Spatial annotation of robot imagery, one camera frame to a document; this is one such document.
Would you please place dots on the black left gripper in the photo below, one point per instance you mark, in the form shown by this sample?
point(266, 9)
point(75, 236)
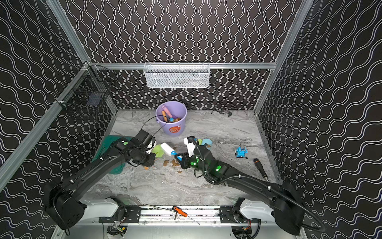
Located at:
point(149, 160)

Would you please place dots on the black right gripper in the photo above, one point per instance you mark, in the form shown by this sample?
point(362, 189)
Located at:
point(184, 163)

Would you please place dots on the wide green trowel wooden handle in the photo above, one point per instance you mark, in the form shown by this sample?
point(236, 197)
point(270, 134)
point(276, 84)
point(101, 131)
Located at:
point(158, 151)

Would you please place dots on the white blue brush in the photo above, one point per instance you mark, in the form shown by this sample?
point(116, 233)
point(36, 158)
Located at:
point(170, 151)

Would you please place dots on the wide light blue trowel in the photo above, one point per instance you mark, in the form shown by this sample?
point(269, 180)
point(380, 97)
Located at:
point(207, 143)

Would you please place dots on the lime front trowel wooden handle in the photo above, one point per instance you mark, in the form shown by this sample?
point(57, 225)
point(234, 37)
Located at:
point(164, 116)

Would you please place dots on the purple trowel pink handle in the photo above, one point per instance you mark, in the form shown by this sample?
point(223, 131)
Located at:
point(165, 109)

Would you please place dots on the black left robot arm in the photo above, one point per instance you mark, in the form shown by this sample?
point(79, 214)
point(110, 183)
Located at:
point(61, 200)

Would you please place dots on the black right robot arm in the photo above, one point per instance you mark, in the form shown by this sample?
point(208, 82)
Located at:
point(287, 208)

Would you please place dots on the purple plastic bucket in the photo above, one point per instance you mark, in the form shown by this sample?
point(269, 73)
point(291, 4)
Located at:
point(178, 110)

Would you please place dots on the small blue clamp tool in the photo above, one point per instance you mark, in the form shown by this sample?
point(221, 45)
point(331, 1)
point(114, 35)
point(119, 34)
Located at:
point(240, 152)

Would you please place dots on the black clip tool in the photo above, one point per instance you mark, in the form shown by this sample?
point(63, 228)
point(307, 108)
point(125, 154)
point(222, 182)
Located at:
point(222, 112)

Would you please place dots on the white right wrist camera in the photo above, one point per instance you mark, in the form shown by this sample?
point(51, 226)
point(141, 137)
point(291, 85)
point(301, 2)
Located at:
point(189, 142)

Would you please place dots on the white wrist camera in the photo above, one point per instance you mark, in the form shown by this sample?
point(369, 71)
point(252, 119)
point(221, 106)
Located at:
point(189, 142)
point(144, 140)

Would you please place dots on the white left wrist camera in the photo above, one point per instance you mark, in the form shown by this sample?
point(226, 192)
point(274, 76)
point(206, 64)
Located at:
point(144, 140)

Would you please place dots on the orange handled screwdriver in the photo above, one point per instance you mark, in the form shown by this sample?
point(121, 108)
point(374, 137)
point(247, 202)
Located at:
point(179, 211)

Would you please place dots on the black orange screwdriver handle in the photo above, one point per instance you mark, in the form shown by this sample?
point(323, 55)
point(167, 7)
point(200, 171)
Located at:
point(260, 167)

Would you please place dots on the white wire basket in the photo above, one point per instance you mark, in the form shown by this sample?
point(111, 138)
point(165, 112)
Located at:
point(177, 74)

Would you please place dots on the black wire basket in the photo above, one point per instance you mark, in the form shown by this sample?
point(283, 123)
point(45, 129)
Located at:
point(89, 98)

